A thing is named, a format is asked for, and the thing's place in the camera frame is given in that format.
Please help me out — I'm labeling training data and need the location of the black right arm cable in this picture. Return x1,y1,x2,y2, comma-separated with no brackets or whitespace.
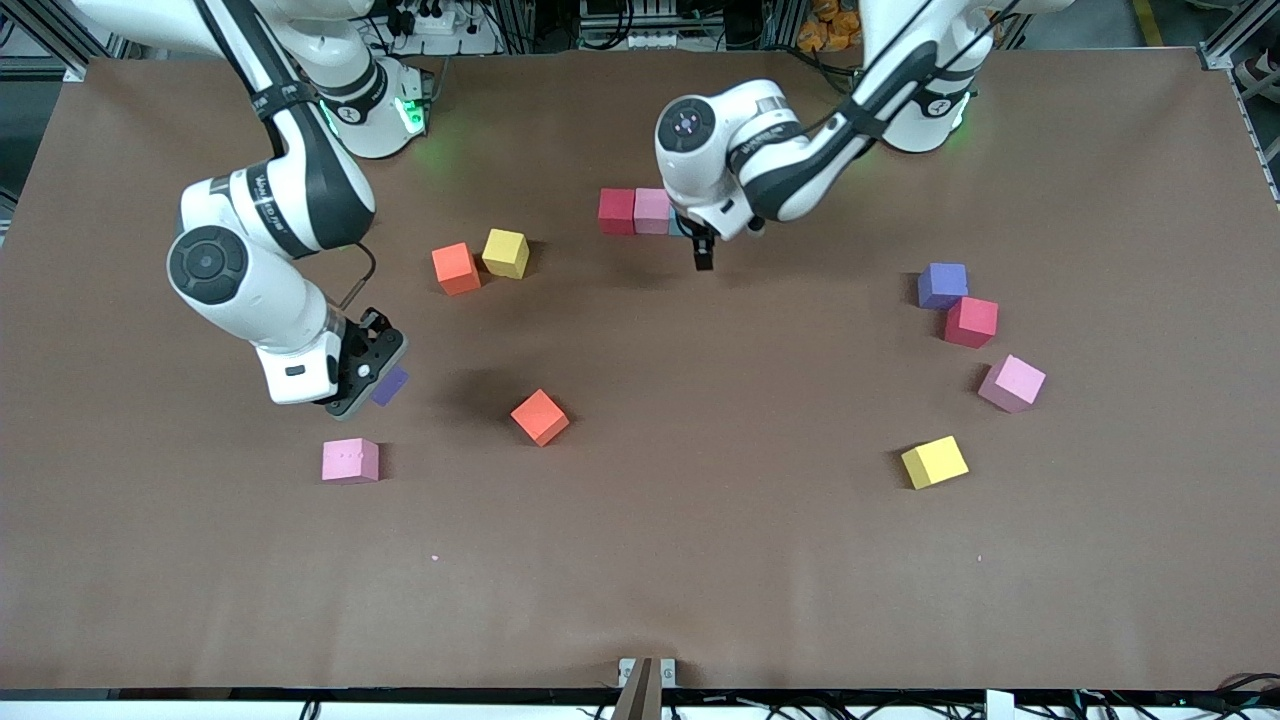
198,0,378,311

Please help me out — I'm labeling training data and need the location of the aluminium frame profile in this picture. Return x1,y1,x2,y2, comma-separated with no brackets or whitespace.
1198,0,1280,206
0,0,111,81

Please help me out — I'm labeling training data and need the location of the yellow foam cube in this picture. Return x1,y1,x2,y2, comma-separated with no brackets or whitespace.
901,435,970,491
482,228,531,280

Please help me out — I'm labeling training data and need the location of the pink foam cube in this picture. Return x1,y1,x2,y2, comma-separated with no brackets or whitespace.
321,438,380,486
977,354,1047,414
634,188,673,236

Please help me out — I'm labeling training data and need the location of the red foam cube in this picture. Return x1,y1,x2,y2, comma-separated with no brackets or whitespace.
944,296,1000,349
598,188,638,236

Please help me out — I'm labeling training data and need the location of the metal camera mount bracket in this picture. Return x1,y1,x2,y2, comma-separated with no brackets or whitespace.
612,657,678,720

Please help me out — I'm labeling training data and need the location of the white power strip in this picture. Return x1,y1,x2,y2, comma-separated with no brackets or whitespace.
385,0,471,36

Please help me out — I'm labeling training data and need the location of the grey electronics box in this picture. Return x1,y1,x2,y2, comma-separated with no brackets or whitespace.
578,0,681,49

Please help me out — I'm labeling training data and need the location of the brown paper table cover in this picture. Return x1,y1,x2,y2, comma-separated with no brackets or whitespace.
0,48,1280,693

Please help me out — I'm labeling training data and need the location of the orange foam cube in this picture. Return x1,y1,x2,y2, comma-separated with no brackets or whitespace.
510,388,571,448
432,242,483,296

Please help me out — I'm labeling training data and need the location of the orange mesh bag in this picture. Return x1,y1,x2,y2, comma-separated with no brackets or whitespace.
797,0,871,53

